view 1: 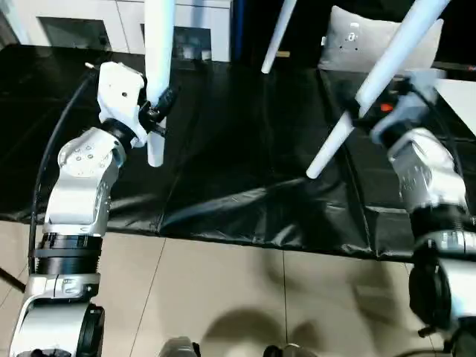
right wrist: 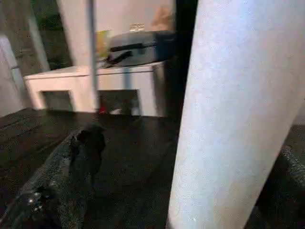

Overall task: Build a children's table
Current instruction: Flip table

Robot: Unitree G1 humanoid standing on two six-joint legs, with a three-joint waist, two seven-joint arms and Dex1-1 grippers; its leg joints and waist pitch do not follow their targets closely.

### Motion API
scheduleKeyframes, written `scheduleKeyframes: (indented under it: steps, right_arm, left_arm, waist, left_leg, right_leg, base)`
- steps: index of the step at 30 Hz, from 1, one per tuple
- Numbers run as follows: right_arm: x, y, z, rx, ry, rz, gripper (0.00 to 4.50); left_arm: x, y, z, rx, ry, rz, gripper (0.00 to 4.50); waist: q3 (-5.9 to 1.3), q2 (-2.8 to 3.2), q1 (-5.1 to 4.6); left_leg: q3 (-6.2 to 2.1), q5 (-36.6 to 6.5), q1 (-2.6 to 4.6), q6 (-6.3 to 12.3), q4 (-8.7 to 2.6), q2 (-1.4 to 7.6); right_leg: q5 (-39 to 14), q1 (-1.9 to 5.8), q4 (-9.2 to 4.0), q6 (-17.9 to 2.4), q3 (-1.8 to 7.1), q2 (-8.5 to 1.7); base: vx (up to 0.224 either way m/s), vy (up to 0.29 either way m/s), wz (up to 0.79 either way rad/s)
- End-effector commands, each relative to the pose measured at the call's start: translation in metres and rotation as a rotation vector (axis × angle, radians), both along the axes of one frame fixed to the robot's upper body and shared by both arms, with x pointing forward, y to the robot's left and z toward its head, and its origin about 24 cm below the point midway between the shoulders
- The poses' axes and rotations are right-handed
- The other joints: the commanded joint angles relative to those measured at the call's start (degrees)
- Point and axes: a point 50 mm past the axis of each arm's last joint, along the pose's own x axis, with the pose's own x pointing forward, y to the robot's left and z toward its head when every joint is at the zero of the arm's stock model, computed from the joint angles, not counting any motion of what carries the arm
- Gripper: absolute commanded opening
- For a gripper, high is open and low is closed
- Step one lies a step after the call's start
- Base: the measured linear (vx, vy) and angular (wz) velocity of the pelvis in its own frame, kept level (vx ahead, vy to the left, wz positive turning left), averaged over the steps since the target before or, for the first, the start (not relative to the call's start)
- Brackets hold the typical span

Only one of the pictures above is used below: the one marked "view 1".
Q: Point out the tall black cabinet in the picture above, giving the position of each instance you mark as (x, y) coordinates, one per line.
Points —
(253, 29)

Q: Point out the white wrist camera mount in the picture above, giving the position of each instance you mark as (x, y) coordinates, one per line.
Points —
(119, 96)
(409, 108)

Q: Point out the black work mat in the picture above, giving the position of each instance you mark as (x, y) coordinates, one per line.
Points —
(241, 148)

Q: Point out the grey cushion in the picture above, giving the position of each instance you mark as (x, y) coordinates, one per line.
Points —
(340, 56)

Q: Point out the white cabinet with glass doors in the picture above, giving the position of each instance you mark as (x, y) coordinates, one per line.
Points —
(122, 22)

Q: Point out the black metal bench leg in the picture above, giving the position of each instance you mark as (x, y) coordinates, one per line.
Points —
(11, 279)

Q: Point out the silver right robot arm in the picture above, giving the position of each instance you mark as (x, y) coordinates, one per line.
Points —
(427, 171)

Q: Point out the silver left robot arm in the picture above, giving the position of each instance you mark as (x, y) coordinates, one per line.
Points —
(82, 178)

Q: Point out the white flat board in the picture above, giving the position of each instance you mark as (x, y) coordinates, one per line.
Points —
(459, 104)

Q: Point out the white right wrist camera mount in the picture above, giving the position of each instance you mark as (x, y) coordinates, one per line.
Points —
(409, 108)

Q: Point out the brown window curtain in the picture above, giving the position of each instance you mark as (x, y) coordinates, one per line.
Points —
(6, 26)

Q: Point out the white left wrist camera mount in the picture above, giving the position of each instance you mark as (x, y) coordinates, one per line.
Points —
(119, 96)

